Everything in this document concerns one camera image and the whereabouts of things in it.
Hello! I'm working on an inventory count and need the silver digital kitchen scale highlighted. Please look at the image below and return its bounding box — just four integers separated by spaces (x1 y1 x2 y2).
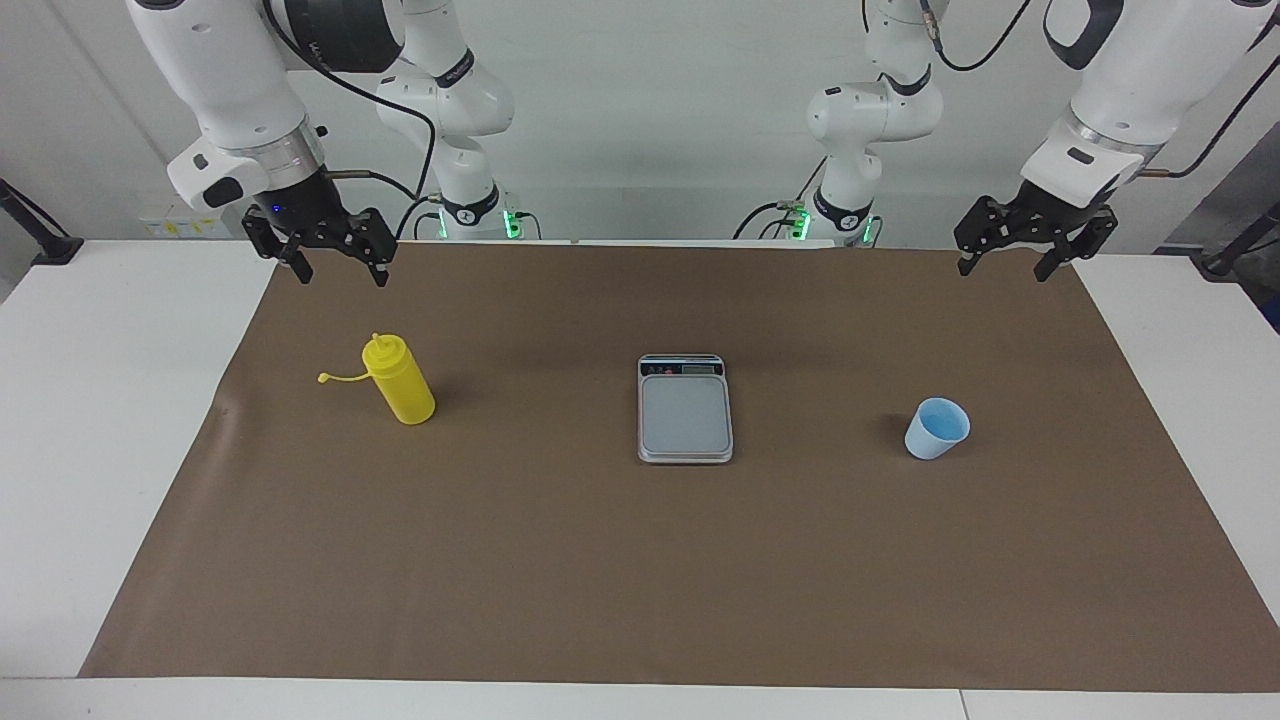
637 353 735 466

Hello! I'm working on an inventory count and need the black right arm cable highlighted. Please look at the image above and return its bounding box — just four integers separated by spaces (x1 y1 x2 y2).
262 0 441 241

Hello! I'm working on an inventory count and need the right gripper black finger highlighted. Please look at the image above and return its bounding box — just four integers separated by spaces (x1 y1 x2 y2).
340 208 398 289
243 210 313 286

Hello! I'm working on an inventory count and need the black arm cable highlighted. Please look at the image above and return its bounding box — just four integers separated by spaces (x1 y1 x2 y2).
262 0 441 241
920 0 1280 181

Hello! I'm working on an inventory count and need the light blue plastic cup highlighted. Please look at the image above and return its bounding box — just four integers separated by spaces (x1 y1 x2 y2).
904 397 971 461

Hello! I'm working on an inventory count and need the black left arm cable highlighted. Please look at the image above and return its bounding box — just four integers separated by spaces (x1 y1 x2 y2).
920 0 1280 181

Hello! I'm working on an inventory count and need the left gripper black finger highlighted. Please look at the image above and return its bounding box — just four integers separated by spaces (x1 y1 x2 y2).
1035 208 1119 283
953 197 1021 276

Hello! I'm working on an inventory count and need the yellow squeeze bottle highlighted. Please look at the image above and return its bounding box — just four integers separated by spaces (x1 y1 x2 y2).
318 333 437 426

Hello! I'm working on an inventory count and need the white wall socket box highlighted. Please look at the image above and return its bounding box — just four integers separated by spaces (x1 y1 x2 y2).
138 200 251 239

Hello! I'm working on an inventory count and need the dark grey panel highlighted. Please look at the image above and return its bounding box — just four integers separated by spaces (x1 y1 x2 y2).
1155 125 1280 256

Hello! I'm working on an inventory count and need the black clamp stand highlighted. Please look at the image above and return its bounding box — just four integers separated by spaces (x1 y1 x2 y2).
1195 200 1280 279
0 178 84 266

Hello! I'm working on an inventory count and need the brown paper mat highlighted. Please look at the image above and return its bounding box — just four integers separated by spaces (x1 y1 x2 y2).
78 240 1280 693

